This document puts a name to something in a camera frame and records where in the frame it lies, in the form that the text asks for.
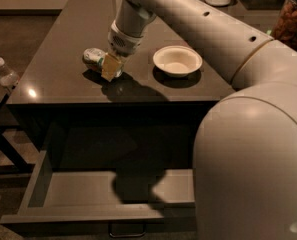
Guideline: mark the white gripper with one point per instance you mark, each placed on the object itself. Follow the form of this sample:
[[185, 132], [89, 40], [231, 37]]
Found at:
[[123, 41]]

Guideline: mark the silver green 7up can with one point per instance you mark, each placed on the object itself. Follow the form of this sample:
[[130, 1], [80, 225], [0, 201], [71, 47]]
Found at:
[[93, 58]]

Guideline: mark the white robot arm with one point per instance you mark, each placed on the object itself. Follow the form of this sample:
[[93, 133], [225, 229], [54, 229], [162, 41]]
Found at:
[[245, 151]]

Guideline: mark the open grey top drawer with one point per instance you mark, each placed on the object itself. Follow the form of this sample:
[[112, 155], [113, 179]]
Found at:
[[91, 178]]

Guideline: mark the grey counter cabinet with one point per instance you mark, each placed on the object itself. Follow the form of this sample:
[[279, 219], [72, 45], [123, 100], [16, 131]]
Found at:
[[56, 82]]

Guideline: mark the white paper bowl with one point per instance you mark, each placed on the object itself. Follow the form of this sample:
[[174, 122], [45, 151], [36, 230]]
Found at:
[[177, 61]]

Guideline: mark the clear plastic water bottle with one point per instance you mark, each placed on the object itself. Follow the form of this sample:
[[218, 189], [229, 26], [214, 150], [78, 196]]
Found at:
[[9, 79]]

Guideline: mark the black side stand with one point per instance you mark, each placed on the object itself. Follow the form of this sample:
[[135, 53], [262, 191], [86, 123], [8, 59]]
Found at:
[[9, 151]]

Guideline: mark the glass jar of nuts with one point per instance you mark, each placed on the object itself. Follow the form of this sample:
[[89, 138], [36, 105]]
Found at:
[[285, 30]]

